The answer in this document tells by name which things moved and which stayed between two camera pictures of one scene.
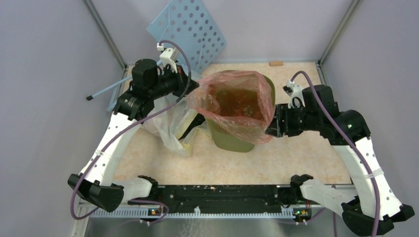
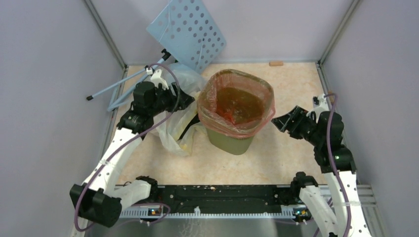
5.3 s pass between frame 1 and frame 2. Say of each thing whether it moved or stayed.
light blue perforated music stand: stayed
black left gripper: moved
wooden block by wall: stayed
